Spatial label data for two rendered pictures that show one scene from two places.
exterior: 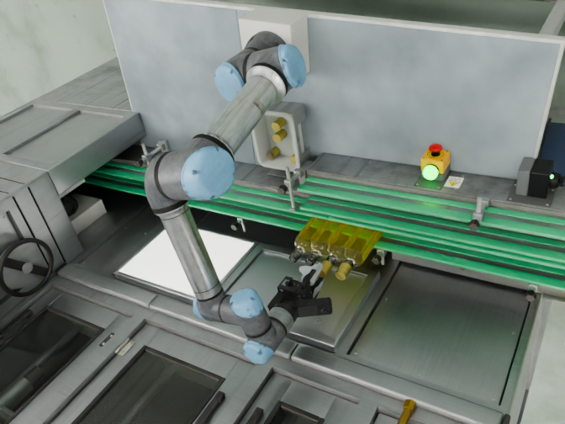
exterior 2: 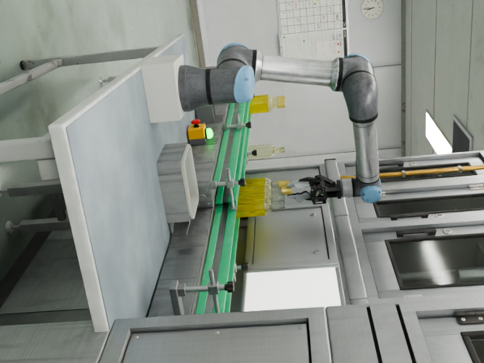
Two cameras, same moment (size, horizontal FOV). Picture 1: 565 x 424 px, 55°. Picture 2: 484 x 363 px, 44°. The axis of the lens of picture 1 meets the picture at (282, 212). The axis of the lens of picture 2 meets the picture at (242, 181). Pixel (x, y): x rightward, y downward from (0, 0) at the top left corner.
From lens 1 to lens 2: 2.98 m
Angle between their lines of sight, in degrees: 98
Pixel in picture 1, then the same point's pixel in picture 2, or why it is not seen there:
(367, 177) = (210, 158)
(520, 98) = not seen: hidden behind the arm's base
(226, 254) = (271, 281)
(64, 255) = not seen: outside the picture
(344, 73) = not seen: hidden behind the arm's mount
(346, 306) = (290, 209)
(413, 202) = (230, 145)
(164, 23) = (111, 127)
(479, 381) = (307, 173)
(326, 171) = (207, 173)
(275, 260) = (262, 253)
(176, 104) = (131, 247)
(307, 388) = (359, 212)
